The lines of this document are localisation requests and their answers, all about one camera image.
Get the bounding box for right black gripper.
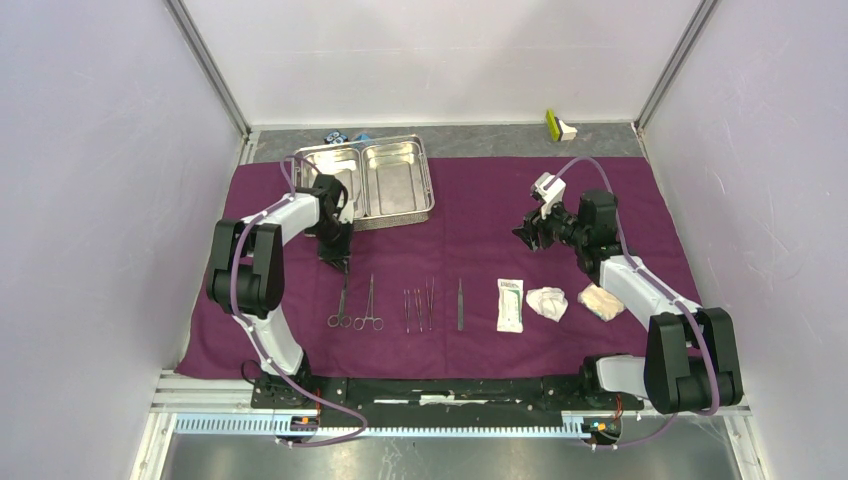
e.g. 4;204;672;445
511;194;588;252

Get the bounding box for steel surgical scissors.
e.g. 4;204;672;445
326;275;353;328

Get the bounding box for purple cloth wrap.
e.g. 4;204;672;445
176;156;731;380

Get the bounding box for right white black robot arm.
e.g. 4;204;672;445
513;187;744;415

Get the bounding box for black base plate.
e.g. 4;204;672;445
250;374;645;429

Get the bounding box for steel forceps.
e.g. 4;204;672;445
353;274;384;331
413;288;423;332

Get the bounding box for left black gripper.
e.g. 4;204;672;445
308;218;353;275

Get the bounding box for yellow green white object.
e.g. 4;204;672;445
544;109;578;143

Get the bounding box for metal instrument tray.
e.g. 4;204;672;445
294;134;435;231

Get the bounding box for beige gauze roll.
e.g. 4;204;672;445
577;284;626;322

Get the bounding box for white gauze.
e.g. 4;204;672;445
526;287;569;322

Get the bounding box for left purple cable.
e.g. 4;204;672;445
227;154;370;449

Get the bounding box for aluminium frame rail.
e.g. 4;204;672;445
130;370;770;479

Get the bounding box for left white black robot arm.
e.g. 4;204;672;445
205;174;354;408

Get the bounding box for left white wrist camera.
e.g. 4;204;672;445
338;199;356;225

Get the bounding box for purple cable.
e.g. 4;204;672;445
539;156;723;452
227;154;370;449

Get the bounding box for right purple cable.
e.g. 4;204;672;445
539;156;723;452

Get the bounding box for steel scalpel handle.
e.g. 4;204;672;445
457;278;464;332
425;277;435;331

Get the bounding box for white sterile packet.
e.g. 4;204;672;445
497;279;524;334

